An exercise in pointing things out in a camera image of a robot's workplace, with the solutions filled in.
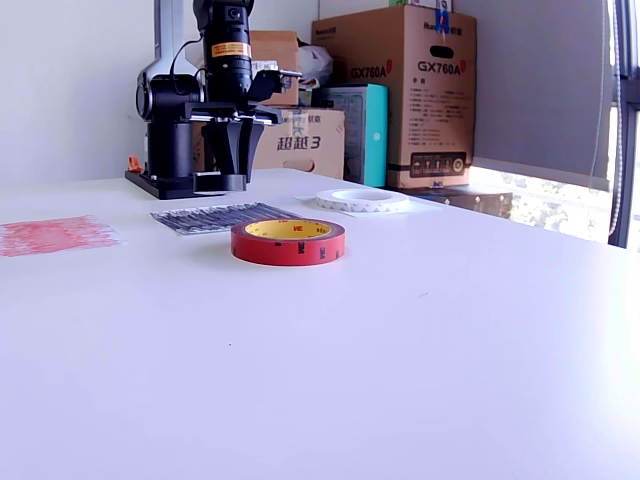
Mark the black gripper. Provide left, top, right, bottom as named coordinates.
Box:
left=183, top=68, right=282, bottom=184

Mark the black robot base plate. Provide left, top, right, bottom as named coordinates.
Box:
left=124, top=168, right=229, bottom=201

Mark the black scribbled paper sheet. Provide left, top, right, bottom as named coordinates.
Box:
left=148, top=201, right=307, bottom=237

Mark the white bead chain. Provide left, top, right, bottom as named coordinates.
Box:
left=606, top=0, right=630, bottom=236

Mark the large brown cardboard box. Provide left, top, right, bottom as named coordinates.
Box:
left=310, top=3, right=477, bottom=190

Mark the black box white lettering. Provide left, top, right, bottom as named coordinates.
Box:
left=394, top=183, right=515, bottom=220

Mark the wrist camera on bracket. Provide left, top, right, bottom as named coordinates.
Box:
left=251, top=68, right=305, bottom=107

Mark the lower cardboard box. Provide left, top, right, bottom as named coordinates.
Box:
left=192, top=106, right=347, bottom=182

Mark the red tape roll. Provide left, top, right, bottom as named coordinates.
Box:
left=229, top=218, right=347, bottom=267

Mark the upper cardboard box with label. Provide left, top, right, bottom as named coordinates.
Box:
left=248, top=29, right=301, bottom=108

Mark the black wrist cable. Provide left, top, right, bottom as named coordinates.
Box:
left=168, top=30, right=207, bottom=97

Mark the white plastic bag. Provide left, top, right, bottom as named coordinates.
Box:
left=297, top=42, right=335, bottom=92

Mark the plain white paper sheet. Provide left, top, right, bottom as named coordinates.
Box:
left=293, top=189, right=444, bottom=220

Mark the white tape roll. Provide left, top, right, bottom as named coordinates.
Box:
left=313, top=188, right=410, bottom=214

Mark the teal white upright box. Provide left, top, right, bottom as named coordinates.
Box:
left=313, top=83, right=390, bottom=189

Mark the red scribbled paper sheet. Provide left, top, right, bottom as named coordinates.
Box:
left=0, top=214, right=126, bottom=259

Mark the grey roller blind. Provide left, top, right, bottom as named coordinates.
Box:
left=452, top=0, right=617, bottom=194

